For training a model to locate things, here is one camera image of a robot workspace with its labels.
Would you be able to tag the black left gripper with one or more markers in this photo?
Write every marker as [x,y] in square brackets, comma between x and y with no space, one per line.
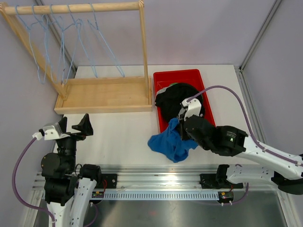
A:
[85,127]

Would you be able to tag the blue tank top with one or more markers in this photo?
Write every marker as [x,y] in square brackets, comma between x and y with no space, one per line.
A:
[170,144]

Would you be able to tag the black tank top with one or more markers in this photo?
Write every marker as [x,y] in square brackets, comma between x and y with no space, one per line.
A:
[169,101]

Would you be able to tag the light blue hanger of grey top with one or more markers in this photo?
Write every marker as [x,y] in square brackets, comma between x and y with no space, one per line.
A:
[68,65]

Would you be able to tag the light blue hanger of black top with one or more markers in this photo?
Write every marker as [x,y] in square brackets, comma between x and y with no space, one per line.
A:
[82,47]

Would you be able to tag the light blue hanger of green top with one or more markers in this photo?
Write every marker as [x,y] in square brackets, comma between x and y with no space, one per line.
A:
[44,23]

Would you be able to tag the light blue hanger of white top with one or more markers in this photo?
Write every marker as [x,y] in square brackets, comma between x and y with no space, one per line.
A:
[40,61]

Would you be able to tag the grey tank top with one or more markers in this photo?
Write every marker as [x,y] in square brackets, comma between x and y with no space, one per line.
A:
[161,90]

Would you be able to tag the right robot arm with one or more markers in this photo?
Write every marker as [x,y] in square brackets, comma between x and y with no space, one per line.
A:
[274,166]

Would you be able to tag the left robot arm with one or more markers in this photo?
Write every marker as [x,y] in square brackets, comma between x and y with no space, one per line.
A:
[67,195]

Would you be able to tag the wooden clothes rack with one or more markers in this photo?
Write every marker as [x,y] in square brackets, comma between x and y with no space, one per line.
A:
[93,95]

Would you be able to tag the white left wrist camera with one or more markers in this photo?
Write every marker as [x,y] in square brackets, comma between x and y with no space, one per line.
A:
[51,131]

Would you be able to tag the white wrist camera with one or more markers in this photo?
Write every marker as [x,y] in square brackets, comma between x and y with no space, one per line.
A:
[51,131]
[190,108]

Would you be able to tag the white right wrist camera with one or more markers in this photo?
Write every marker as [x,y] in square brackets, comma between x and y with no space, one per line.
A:
[190,108]

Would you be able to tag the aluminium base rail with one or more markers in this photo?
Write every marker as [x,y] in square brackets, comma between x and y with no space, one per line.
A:
[154,185]

